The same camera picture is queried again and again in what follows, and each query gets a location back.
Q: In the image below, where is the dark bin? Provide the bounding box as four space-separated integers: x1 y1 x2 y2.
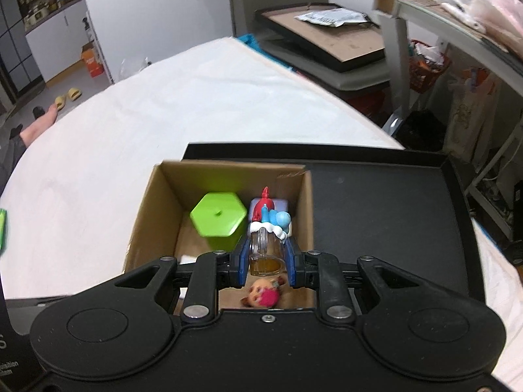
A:
396 109 447 153

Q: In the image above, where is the small doll figure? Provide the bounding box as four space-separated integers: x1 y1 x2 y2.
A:
240 275 287 309

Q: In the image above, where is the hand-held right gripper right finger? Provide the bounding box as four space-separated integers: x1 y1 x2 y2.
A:
283 237 413 321

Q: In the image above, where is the white cabinet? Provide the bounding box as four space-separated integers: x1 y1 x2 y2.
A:
25 0 104 85

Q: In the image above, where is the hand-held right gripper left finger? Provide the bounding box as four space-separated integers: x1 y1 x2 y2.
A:
116 236 252 321

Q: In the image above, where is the black grid cabinet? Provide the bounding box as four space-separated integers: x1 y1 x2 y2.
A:
0 0 44 95

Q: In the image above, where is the red basket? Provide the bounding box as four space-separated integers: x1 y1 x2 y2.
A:
408 39 452 94

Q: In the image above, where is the grey glass-top table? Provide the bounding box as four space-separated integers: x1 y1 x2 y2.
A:
373 0 523 250

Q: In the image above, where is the black picture frame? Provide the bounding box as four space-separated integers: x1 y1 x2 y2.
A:
255 3 387 75

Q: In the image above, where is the beer mug toy figure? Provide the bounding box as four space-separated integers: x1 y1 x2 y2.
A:
247 186 292 277

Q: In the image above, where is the brown cardboard box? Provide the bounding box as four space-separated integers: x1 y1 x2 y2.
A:
123 159 318 316

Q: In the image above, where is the white mail bag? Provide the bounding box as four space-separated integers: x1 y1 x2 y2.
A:
295 7 369 29

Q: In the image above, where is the black tray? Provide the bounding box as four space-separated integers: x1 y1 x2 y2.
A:
182 142 488 308

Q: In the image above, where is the person's leg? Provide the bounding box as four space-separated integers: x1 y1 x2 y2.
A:
0 104 58 197

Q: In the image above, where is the green hexagonal box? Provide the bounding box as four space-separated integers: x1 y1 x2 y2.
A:
190 190 248 251

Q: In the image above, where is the orange cardboard box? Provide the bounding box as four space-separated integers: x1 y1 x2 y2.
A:
80 44 105 78

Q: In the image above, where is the beige tote bag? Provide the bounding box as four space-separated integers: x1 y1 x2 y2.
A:
443 66 502 165

